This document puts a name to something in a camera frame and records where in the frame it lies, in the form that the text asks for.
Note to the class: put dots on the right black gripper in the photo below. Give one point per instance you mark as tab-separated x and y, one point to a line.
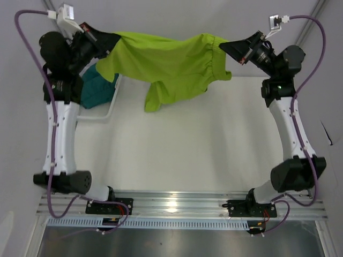
240	50

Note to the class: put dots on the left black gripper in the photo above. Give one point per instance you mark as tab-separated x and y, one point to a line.
103	43

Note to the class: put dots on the lime green shorts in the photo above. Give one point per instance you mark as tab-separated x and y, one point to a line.
177	70

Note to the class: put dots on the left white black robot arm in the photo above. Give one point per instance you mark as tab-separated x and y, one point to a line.
62	94

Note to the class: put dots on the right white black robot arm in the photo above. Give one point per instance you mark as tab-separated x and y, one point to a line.
301	167

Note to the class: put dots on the teal green shorts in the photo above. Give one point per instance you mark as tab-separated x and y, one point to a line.
96	90

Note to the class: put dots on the white plastic basket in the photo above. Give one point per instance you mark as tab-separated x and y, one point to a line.
100	114

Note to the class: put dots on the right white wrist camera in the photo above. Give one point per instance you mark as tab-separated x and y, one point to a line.
275	22

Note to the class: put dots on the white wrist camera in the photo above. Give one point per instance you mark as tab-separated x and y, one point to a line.
64	17
275	22

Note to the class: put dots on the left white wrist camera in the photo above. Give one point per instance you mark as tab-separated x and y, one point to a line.
64	17

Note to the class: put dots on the left aluminium frame post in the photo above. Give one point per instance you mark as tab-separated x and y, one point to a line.
49	5

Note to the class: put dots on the aluminium frame post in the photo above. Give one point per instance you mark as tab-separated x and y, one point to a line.
49	5
308	26

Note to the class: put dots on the right aluminium frame post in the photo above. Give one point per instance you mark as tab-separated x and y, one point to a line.
308	26

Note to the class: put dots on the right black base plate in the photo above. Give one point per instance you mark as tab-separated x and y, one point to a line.
249	208

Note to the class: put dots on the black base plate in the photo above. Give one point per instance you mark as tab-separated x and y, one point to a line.
110	209
249	208

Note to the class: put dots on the aluminium mounting rail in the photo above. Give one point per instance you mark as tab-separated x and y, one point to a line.
185	205

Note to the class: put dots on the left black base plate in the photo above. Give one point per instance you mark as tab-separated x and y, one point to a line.
110	209

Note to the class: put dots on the white slotted cable duct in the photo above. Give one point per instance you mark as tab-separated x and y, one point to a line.
151	223

